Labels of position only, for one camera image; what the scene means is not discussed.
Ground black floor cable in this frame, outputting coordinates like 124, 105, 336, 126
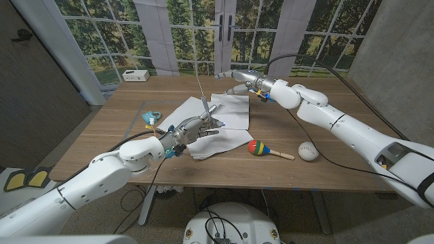
118, 186, 146, 214

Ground printed window backdrop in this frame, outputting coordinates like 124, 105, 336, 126
54, 0, 382, 85

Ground yellow and black pad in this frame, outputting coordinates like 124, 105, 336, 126
26, 166, 52, 189
3, 169, 30, 193

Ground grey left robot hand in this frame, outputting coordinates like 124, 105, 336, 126
159, 104, 226, 157

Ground white power strip box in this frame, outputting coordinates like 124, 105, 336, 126
122, 69, 151, 83

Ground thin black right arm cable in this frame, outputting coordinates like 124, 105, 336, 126
286, 108, 418, 190

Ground grey table leg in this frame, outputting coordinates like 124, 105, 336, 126
311, 190, 332, 235

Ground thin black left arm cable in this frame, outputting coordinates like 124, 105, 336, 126
113, 157, 167, 235

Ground teal toy padlock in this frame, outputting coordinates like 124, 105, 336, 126
142, 110, 163, 125

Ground white table leg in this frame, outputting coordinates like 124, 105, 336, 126
138, 185, 157, 226

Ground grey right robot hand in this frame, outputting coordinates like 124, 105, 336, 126
215, 69, 276, 96

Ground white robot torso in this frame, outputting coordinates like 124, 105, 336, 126
182, 202, 281, 244

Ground white baseball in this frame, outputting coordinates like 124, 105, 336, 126
298, 141, 319, 161

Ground grey scissors with orange handles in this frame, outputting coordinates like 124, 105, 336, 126
195, 76, 215, 125

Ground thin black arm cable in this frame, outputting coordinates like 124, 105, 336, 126
286, 108, 418, 190
113, 157, 167, 235

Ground colourful wooden maraca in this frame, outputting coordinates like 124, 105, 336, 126
247, 139, 296, 161

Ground white pillar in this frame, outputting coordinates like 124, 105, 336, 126
12, 0, 108, 106

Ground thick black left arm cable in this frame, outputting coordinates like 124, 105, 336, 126
50, 129, 167, 190

